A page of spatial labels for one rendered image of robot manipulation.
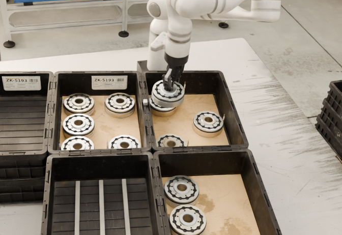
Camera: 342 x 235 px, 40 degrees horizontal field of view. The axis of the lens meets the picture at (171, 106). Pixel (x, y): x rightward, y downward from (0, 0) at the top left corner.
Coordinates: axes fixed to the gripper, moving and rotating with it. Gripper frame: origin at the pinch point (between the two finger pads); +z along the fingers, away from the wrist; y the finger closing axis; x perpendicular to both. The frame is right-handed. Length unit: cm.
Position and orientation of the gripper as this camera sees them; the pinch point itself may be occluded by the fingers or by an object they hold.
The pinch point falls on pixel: (172, 86)
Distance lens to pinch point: 153.1
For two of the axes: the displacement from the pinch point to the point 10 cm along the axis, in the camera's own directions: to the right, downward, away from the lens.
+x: -9.0, -3.5, 2.5
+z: -1.0, 7.4, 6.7
